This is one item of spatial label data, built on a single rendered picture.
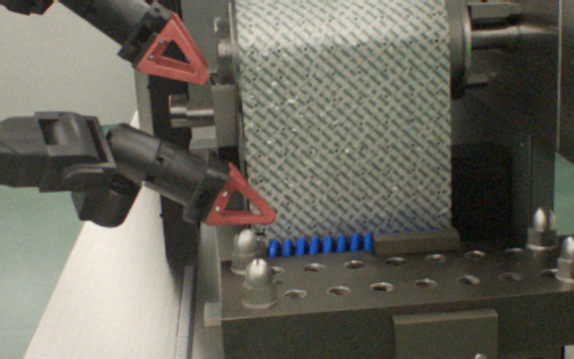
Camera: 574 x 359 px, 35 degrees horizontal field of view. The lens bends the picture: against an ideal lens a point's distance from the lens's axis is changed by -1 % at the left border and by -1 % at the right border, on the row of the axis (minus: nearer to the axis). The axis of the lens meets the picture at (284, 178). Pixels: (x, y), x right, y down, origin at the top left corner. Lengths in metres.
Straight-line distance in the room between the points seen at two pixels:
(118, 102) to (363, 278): 5.82
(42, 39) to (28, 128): 5.76
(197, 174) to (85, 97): 5.74
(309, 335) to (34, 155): 0.33
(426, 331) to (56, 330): 0.54
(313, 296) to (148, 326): 0.34
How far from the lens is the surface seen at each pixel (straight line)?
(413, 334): 0.89
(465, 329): 0.90
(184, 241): 1.42
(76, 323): 1.24
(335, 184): 1.05
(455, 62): 1.06
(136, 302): 1.28
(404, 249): 1.02
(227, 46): 1.04
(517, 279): 0.96
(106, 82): 6.71
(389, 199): 1.07
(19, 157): 0.96
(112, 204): 1.06
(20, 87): 6.82
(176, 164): 1.02
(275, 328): 0.89
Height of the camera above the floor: 1.39
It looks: 16 degrees down
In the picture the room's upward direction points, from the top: 3 degrees counter-clockwise
